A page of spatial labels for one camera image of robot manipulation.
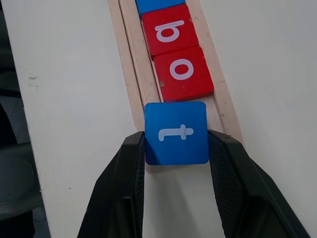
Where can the wooden letter tray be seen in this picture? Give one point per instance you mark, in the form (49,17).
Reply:
(126,62)

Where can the red letter tile b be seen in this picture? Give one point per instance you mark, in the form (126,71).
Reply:
(173,44)

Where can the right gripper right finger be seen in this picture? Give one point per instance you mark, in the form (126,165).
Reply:
(242,188)

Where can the red letter tile o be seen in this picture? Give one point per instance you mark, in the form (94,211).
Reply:
(198,84)

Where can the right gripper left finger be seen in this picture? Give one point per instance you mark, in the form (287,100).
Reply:
(119,188)

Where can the blue letter tile o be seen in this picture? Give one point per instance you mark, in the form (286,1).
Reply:
(158,6)

